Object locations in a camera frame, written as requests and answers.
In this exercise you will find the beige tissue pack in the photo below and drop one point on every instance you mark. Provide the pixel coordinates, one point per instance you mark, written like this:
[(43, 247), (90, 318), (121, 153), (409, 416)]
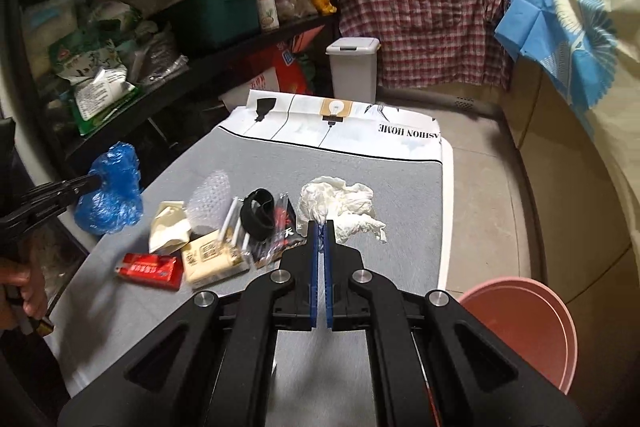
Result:
[(210, 259)]

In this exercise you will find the red cigarette box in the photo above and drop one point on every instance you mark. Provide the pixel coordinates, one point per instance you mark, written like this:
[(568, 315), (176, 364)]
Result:
[(159, 271)]

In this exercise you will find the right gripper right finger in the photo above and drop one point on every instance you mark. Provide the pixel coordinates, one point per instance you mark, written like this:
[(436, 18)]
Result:
[(345, 308)]

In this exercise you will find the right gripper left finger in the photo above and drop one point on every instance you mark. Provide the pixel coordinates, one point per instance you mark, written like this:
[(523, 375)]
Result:
[(299, 307)]

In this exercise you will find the cream wrapper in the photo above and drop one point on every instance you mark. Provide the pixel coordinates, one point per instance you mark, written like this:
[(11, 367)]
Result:
[(170, 229)]

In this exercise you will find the green storage box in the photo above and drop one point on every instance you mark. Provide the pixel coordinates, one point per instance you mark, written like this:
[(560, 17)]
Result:
[(213, 21)]

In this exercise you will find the white tissue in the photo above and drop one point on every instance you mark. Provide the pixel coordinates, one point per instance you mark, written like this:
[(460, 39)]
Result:
[(350, 207)]

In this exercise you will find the yellow toy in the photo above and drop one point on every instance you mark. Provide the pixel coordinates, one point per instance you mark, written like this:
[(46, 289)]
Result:
[(324, 7)]

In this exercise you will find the clear plastic wrapper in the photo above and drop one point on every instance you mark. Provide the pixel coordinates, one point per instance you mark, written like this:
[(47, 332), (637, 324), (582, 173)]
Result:
[(232, 233)]

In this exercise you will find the pink plastic bucket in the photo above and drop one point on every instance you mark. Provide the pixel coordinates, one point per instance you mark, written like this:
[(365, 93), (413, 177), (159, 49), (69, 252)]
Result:
[(532, 320)]

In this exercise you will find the white small trash bin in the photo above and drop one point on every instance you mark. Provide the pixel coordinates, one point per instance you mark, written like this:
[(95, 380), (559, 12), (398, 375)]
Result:
[(354, 68)]

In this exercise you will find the person's left hand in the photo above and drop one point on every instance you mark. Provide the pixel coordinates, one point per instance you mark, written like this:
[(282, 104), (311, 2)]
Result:
[(28, 279)]

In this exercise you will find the blue patterned cloth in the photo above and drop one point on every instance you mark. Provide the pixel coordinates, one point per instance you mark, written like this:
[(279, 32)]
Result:
[(586, 47)]

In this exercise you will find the black shelf rack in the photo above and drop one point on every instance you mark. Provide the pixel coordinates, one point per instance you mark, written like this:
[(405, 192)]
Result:
[(50, 46)]

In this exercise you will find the grey table mat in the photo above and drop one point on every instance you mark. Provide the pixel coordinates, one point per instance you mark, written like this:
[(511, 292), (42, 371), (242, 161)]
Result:
[(328, 346)]

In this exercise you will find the red plaid shirt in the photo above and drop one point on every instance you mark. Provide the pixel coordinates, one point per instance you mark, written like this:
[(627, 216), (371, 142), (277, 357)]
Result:
[(427, 42)]

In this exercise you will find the green food packet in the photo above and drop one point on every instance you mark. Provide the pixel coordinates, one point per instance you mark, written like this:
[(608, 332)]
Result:
[(95, 100)]

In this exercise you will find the cream cloth sheet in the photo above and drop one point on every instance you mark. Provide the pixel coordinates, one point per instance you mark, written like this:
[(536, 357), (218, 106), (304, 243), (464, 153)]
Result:
[(613, 126)]

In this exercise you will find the blue plastic bag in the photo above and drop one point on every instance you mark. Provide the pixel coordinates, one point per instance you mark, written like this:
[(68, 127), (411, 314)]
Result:
[(117, 203)]

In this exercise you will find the black crab snack packet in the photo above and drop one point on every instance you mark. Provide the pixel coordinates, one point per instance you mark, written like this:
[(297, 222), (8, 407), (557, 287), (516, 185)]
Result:
[(284, 236)]

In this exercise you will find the white label jar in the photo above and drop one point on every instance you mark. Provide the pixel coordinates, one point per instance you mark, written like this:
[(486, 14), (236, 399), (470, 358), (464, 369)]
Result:
[(268, 14)]

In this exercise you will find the white foam net sleeve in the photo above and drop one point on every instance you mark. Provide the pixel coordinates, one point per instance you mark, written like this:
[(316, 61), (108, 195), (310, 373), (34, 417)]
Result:
[(209, 204)]

